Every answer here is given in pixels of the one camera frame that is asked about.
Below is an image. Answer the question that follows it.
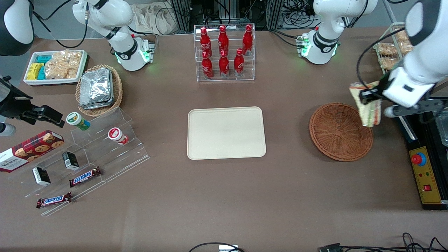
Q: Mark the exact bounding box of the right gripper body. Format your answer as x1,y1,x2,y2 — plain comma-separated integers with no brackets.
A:
0,83,11,105

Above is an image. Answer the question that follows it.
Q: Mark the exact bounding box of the triangular sandwich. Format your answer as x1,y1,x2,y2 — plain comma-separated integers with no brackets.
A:
349,81,383,127

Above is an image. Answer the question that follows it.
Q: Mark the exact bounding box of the white rectangular snack tray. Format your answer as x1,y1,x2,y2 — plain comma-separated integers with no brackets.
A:
23,50,89,86

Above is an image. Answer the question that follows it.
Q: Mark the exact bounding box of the round brown wicker basket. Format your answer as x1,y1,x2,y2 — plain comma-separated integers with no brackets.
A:
309,102,374,162

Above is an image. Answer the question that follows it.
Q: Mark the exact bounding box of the oval tan wicker basket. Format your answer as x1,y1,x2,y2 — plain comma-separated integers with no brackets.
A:
75,64,123,117

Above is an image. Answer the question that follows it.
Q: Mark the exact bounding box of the cream plastic tray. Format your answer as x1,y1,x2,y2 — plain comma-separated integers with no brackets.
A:
187,106,267,161

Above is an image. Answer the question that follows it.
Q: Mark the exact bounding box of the green lidded snack cup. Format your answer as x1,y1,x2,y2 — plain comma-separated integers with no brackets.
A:
66,112,91,131

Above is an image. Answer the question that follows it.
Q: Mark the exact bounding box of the yellow wrapped snack pack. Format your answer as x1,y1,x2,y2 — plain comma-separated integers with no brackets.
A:
27,63,44,81

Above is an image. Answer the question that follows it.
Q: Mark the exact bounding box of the red tartan cookie box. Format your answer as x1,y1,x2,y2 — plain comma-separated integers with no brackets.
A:
0,130,65,173

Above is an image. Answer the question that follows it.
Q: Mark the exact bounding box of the silver foil pouch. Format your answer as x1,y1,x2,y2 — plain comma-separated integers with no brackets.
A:
79,93,115,110
80,68,113,102

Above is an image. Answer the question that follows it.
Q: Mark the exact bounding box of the small black carton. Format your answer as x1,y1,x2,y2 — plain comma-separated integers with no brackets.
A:
62,151,80,171
32,167,51,186

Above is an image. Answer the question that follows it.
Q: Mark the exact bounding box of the black yellow control box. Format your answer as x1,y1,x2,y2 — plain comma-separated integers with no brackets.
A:
397,98,448,210

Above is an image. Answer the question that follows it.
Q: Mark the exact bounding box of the clear bag of crackers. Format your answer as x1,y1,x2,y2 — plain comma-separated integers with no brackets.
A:
44,50,83,80

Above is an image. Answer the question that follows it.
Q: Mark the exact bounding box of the clear plastic container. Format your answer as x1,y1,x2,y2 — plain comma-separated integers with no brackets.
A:
434,111,448,147

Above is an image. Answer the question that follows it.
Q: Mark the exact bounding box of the clear bread display shelf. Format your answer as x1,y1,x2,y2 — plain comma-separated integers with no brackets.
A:
373,22,417,76

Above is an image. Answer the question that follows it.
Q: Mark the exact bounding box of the red lidded snack cup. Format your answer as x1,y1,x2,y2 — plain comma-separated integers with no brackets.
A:
107,127,128,145

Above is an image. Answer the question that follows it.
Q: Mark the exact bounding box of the brown Snickers bar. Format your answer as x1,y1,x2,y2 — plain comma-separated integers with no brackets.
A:
36,192,73,209
69,166,102,188

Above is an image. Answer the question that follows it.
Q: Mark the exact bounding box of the clear acrylic stepped display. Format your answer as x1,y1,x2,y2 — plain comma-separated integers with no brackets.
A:
7,107,151,217

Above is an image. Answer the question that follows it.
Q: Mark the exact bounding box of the yellow emergency stop control box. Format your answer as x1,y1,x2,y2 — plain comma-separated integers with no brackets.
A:
409,146,443,204

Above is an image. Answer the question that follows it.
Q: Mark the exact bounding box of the red cola bottle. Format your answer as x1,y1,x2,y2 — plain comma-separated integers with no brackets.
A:
242,24,254,56
234,48,245,77
199,27,212,58
218,25,229,56
219,50,230,78
201,51,214,79

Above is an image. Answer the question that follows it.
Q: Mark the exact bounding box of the beige cloth bag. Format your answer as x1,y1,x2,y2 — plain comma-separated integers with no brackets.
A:
131,2,177,35

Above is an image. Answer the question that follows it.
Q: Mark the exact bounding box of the clear acrylic bottle rack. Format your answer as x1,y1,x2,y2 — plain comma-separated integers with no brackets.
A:
194,24,256,83

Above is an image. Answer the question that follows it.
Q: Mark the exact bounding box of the black equipment rack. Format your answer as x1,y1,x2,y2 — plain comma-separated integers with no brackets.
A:
168,0,280,32

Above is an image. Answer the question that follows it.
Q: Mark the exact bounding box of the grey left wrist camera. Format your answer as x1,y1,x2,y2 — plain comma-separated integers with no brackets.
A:
383,99,436,118

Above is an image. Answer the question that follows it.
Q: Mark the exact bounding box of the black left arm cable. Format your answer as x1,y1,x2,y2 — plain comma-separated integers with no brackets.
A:
356,26,411,92

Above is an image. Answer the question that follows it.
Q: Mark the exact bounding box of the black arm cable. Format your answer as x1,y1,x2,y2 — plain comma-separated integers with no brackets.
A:
356,26,411,92
32,0,89,49

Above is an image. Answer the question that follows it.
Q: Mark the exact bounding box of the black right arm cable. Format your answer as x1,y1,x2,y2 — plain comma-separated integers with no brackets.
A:
32,0,89,49

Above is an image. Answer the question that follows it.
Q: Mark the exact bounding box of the tangle of black cables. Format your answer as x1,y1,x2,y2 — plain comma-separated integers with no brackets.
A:
276,0,320,30

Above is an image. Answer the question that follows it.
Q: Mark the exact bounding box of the black cable with connector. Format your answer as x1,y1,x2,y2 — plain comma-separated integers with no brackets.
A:
318,232,448,252

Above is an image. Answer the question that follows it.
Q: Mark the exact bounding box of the black cable with white device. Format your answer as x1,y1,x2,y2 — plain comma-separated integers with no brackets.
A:
188,242,245,252

